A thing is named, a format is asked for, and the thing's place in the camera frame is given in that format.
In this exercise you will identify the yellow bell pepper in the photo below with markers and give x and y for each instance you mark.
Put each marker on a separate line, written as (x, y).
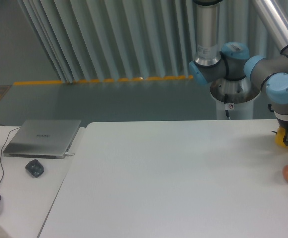
(280, 133)

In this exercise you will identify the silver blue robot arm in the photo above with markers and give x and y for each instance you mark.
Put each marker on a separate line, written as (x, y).
(233, 63)

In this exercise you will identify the pleated grey curtain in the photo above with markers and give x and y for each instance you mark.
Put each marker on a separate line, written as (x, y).
(113, 39)

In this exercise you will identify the silver closed laptop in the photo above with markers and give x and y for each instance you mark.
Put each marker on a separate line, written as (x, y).
(43, 139)

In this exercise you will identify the black earbuds case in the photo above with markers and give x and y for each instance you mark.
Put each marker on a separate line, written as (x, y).
(35, 168)

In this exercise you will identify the white side table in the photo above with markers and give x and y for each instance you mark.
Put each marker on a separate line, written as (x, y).
(25, 200)

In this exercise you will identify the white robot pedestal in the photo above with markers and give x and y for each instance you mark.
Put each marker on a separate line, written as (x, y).
(234, 99)

